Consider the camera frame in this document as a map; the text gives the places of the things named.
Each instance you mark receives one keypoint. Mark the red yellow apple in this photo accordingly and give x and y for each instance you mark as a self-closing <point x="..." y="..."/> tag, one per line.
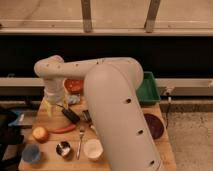
<point x="40" y="134"/>

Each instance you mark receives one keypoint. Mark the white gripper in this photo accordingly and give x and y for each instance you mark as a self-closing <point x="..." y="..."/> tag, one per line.
<point x="54" y="93"/>

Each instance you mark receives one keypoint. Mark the metal fork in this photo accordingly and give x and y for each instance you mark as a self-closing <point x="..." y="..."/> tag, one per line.
<point x="81" y="135"/>

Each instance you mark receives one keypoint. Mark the orange red bowl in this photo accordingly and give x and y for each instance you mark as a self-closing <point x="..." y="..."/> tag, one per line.
<point x="73" y="86"/>

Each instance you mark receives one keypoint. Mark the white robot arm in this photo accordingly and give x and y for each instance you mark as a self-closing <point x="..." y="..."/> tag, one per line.
<point x="110" y="86"/>

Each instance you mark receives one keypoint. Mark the blue silicone cup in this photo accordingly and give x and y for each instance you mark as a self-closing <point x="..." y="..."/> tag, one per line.
<point x="31" y="153"/>

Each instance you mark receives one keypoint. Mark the purple bowl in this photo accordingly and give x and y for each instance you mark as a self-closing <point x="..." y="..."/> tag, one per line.
<point x="155" y="125"/>

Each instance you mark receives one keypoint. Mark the green plastic tray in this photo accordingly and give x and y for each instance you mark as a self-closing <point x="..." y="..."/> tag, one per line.
<point x="147" y="93"/>

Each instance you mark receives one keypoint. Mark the small steel cup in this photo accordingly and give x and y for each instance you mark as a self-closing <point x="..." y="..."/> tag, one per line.
<point x="63" y="149"/>

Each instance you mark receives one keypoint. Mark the red chili pepper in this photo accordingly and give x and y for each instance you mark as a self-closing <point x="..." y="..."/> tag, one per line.
<point x="63" y="130"/>

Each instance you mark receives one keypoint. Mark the white paper cup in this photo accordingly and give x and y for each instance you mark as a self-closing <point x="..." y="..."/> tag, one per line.
<point x="93" y="149"/>

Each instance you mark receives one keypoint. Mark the black bag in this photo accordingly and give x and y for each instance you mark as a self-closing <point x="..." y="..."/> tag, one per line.
<point x="9" y="135"/>

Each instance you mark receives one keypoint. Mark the blue crumpled cloth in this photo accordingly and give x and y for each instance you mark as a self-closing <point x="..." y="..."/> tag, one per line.
<point x="73" y="99"/>

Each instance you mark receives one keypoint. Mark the black rectangular block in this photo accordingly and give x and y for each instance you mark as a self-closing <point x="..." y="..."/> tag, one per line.
<point x="72" y="116"/>

